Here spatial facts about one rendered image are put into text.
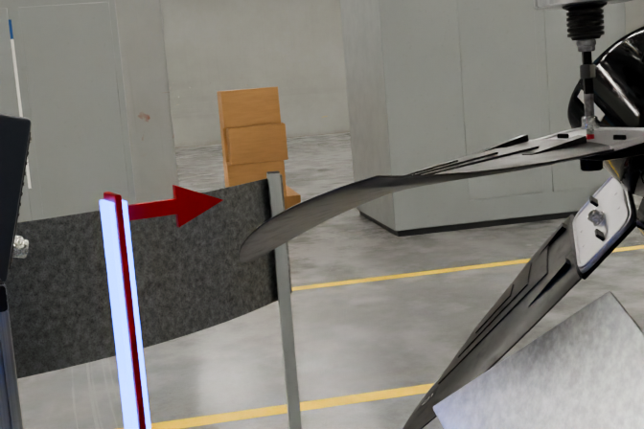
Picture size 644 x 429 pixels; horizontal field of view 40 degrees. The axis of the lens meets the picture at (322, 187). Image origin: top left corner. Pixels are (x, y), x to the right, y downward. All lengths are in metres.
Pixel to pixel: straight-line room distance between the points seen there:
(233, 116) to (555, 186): 3.21
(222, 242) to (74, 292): 0.49
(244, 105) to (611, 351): 8.20
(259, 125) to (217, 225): 6.14
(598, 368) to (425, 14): 6.37
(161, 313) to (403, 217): 4.53
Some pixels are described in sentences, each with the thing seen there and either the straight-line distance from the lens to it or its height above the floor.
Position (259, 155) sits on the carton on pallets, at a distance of 8.81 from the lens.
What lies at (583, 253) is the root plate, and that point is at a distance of 0.76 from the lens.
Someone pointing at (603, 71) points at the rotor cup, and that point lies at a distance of 0.72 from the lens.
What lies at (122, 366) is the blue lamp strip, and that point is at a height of 1.10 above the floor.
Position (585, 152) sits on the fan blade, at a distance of 0.60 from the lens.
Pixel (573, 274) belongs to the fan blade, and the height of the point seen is 1.08.
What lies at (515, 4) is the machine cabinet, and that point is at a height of 1.71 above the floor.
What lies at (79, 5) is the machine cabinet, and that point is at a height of 1.92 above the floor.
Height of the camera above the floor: 1.24
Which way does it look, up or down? 7 degrees down
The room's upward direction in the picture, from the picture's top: 5 degrees counter-clockwise
